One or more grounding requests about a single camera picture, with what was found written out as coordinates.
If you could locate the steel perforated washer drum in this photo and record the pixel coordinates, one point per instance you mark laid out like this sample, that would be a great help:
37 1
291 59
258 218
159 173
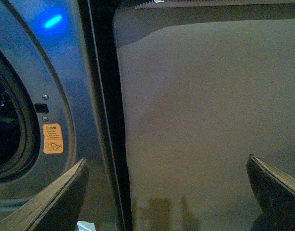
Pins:
10 131

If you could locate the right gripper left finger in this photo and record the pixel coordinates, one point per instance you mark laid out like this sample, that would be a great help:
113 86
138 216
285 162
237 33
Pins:
55 208

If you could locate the upper latch screw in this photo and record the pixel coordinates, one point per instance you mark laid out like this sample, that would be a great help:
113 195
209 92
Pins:
45 97

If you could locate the orange warning sticker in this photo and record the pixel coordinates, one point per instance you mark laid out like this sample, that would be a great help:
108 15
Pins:
53 139

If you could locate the dark rubber door gasket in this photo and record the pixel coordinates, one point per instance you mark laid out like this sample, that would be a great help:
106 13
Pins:
29 145

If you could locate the white tape sticker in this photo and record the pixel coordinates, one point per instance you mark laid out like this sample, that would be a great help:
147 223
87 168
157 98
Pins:
85 226

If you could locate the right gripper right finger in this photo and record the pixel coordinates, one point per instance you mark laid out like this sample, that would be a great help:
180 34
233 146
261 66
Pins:
274 191

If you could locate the grey side cabinet panel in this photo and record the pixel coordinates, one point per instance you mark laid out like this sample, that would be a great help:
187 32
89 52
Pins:
205 84

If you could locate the grey front-load washing machine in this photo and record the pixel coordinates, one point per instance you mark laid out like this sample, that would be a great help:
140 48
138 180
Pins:
51 46

